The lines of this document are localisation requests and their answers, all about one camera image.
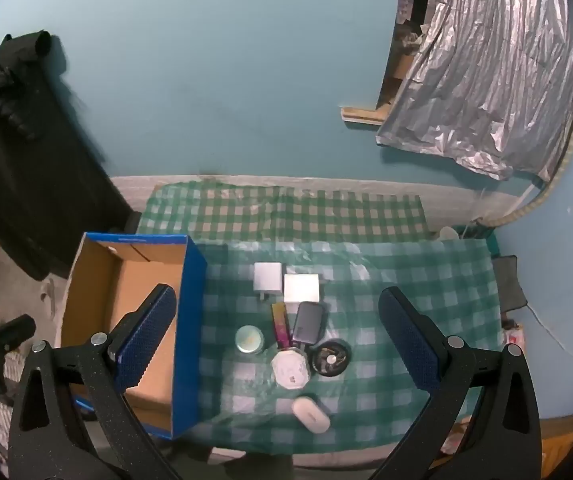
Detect silver foil curtain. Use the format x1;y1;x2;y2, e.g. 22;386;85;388
376;0;573;183

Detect dark grey cloth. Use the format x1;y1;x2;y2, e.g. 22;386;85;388
491;255;530;312

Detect white plug charger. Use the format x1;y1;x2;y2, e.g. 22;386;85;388
254;262;284;304

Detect white square adapter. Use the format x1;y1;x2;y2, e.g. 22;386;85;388
284;273;321;306

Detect white oval earbud case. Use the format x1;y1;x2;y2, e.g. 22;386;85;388
291;396;331;434

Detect wooden board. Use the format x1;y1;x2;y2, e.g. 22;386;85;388
339;105;385;127

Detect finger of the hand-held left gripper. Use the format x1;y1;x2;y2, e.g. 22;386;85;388
0;314;37;353

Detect black round tin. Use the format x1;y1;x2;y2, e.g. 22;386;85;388
312;340;352;377

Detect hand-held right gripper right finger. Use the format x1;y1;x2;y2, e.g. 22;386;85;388
369;287;542;480

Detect white cable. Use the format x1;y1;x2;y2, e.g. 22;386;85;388
525;304;573;363

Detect green checkered tablecloth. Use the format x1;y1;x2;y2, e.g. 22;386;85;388
136;182;504;456

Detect green round tin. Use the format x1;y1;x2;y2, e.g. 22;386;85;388
235;325;268;354

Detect black charger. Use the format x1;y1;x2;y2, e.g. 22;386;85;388
293;301;325;347

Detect black hanging clothing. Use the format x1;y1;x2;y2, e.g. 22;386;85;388
0;30;133;282

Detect white octagonal case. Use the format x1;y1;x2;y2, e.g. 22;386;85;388
271;347;312;389

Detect colourful rectangular stick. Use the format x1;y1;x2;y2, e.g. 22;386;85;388
271;302;293;349

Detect blue cardboard box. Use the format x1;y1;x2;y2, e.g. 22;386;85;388
59;231;208;441

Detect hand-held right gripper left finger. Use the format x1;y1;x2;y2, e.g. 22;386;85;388
9;284;182;480

